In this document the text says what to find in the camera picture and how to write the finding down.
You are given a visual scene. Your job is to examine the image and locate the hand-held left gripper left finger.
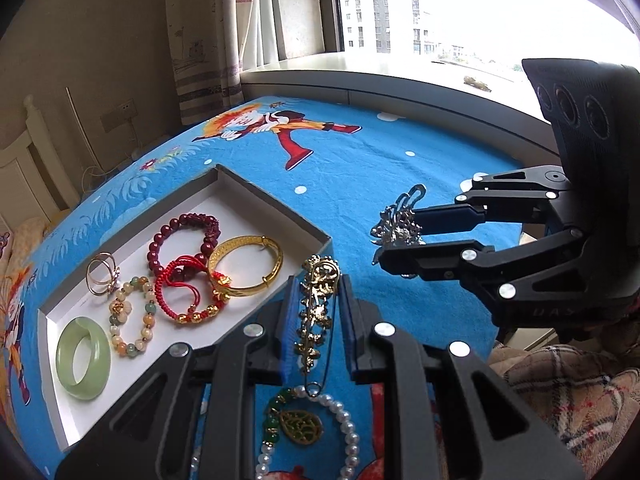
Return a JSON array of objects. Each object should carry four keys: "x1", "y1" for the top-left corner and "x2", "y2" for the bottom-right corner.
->
[{"x1": 55, "y1": 275, "x2": 301, "y2": 480}]

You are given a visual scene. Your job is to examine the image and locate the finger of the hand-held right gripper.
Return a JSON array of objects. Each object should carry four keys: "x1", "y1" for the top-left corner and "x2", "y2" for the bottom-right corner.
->
[
  {"x1": 415, "y1": 164, "x2": 573, "y2": 237},
  {"x1": 375, "y1": 227, "x2": 586, "y2": 307}
]

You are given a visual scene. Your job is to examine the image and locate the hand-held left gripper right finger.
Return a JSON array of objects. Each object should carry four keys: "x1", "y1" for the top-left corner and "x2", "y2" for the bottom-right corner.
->
[{"x1": 337, "y1": 275, "x2": 586, "y2": 480}]

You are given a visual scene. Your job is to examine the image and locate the gold brooch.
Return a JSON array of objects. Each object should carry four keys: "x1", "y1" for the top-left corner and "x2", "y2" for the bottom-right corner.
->
[{"x1": 294, "y1": 255, "x2": 343, "y2": 401}]

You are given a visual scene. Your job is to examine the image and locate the silver brooch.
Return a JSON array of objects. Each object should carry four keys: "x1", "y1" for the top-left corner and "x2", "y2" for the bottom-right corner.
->
[{"x1": 370, "y1": 184, "x2": 427, "y2": 266}]

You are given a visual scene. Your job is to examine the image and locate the pearl necklace with green pendant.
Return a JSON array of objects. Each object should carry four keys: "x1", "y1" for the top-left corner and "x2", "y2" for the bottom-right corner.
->
[{"x1": 254, "y1": 384, "x2": 362, "y2": 480}]

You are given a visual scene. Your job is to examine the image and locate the gold bangle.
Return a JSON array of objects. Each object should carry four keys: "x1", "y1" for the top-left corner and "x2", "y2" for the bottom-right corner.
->
[{"x1": 206, "y1": 235, "x2": 284, "y2": 306}]

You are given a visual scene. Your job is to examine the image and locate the red string bracelet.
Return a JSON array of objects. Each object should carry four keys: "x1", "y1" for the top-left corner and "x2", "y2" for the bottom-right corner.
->
[{"x1": 154, "y1": 254, "x2": 227, "y2": 326}]

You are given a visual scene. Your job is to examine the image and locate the multicolour bead bracelet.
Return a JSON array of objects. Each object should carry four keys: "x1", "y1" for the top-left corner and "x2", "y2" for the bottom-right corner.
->
[{"x1": 108, "y1": 275, "x2": 158, "y2": 359}]

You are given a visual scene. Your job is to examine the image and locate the grey cardboard box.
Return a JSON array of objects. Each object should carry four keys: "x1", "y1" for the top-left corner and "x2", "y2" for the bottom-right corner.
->
[{"x1": 37, "y1": 162, "x2": 333, "y2": 453}]

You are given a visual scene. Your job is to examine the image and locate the dark red bead bracelet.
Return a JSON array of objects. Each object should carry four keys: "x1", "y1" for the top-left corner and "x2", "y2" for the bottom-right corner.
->
[{"x1": 147, "y1": 212, "x2": 222, "y2": 273}]

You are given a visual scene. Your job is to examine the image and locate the rose gold linked rings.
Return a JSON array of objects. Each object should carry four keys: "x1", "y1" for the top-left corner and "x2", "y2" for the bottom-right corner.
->
[{"x1": 85, "y1": 251, "x2": 122, "y2": 297}]

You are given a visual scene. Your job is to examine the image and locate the green jade bangle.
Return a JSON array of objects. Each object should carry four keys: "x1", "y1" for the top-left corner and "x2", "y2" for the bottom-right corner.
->
[{"x1": 56, "y1": 316, "x2": 112, "y2": 401}]

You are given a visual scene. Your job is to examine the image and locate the plaid cloth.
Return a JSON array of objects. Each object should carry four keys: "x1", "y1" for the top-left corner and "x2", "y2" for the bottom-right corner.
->
[{"x1": 490, "y1": 327, "x2": 640, "y2": 480}]

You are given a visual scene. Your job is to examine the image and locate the window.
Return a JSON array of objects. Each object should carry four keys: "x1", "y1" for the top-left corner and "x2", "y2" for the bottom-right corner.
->
[{"x1": 327, "y1": 0, "x2": 640, "y2": 86}]

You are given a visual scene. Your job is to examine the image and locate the yellow pillow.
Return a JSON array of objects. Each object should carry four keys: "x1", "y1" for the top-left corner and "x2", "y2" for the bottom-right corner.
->
[{"x1": 10, "y1": 215, "x2": 51, "y2": 261}]

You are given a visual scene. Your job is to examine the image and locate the thin white pole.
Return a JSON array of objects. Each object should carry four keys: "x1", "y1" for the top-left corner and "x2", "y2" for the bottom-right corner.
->
[{"x1": 65, "y1": 87, "x2": 103, "y2": 176}]

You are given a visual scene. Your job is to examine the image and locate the striped printed curtain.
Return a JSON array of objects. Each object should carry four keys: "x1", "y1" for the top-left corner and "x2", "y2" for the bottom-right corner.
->
[{"x1": 165, "y1": 0, "x2": 321, "y2": 128}]

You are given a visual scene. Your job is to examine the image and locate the white headboard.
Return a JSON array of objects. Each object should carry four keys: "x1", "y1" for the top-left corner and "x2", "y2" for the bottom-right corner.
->
[{"x1": 0, "y1": 95, "x2": 81, "y2": 231}]

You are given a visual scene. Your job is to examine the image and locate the white cable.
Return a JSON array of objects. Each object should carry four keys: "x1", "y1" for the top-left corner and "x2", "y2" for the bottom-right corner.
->
[{"x1": 80, "y1": 130, "x2": 173, "y2": 188}]

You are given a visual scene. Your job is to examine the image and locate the wall socket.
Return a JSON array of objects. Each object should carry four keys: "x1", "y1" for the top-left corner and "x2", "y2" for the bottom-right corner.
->
[{"x1": 100, "y1": 99, "x2": 138, "y2": 133}]

